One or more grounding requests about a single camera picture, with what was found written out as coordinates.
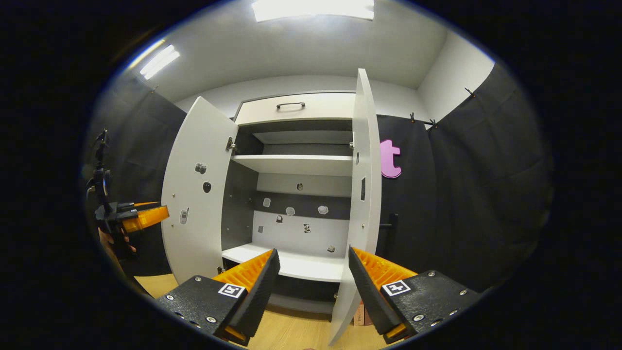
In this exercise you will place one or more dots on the large ceiling light panel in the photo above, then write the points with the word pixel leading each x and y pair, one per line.
pixel 311 8

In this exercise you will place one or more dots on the small printed cardboard box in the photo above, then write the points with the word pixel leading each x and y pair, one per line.
pixel 360 313

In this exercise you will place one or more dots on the beige double-door shoe cabinet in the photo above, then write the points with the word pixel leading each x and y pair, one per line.
pixel 240 209

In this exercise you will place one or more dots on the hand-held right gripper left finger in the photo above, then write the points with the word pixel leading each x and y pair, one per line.
pixel 257 296

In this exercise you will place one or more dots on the black backdrop cloth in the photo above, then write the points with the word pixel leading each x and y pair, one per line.
pixel 461 194

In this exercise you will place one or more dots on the small ceiling light panel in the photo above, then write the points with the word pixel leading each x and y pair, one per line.
pixel 159 61

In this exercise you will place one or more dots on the beige shoe cabinet door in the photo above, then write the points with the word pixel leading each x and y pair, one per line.
pixel 362 243

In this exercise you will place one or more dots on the beige cabinet drawer front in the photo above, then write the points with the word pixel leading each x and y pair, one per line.
pixel 320 109

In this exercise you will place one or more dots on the camera sticker shoe cabinet door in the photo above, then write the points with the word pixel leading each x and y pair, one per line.
pixel 194 243

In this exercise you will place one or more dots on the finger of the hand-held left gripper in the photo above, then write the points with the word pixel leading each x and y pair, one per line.
pixel 146 218
pixel 131 206

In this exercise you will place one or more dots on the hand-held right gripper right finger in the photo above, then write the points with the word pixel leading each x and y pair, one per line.
pixel 371 296

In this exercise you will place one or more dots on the white cabinet shelf board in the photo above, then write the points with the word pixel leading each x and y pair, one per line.
pixel 301 137
pixel 296 165
pixel 311 267

